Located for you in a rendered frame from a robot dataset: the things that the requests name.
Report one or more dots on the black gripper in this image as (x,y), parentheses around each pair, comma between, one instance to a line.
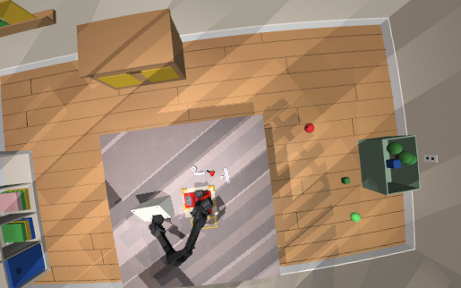
(198,195)

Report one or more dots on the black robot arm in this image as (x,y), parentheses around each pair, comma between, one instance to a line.
(176,258)

